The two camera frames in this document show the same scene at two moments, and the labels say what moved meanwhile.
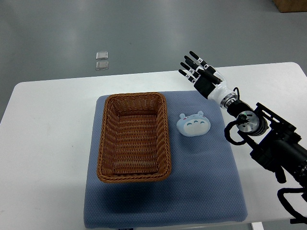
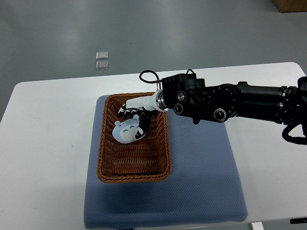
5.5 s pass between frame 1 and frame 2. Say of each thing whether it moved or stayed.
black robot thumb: moved
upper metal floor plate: stayed
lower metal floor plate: stayed
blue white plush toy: moved
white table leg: stayed
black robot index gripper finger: moved
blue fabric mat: stayed
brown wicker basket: stayed
